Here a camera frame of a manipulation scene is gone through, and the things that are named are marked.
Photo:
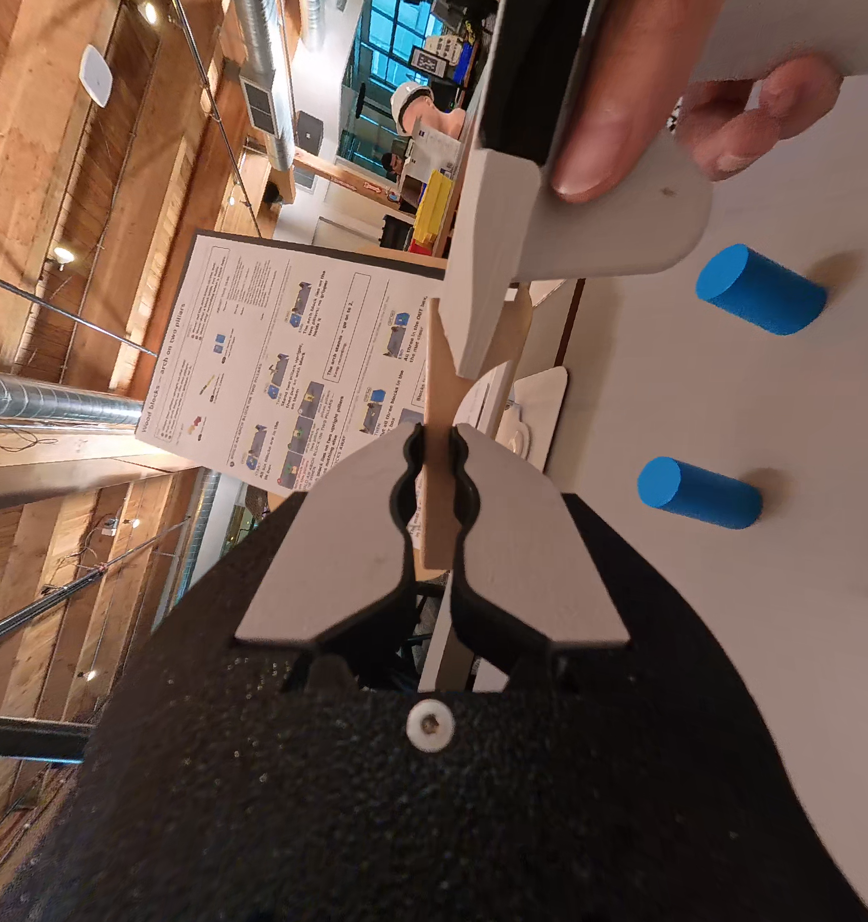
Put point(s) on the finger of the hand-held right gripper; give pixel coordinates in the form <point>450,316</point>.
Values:
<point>477,274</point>

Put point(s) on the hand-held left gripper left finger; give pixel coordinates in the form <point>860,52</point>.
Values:
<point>333,562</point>

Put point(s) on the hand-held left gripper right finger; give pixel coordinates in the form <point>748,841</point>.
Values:
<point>542,569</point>

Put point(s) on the thin wooden plank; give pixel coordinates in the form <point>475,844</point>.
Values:
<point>441,518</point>

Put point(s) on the blue wooden cylinder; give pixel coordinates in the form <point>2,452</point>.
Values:
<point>700,493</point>
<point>765,292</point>

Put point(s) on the person's right hand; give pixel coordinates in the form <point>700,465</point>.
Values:
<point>621,108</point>

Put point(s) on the yellow storage bins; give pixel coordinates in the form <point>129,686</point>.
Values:
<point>434,205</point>

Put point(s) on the white hard hat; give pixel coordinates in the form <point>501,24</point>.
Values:
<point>408,104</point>

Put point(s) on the large paned window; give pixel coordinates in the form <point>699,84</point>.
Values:
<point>394,36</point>

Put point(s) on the wooden document stand white base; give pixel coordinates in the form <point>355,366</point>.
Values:
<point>545,403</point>

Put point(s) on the printed instruction sheet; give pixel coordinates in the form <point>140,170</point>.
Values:
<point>275,346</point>

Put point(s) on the white air vent grille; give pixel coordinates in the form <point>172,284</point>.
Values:
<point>259,104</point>

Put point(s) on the black ceiling beam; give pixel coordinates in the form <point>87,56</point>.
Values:
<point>23,740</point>

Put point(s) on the round ceiling light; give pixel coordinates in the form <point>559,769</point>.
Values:
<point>149,11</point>
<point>63,253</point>

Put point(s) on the white ceiling access point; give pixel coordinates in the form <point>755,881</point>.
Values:
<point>95,76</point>

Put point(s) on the black wall speaker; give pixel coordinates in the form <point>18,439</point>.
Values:
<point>310,131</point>

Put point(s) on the silver spiral air duct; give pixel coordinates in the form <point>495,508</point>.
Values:
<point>45,396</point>
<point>264,43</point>

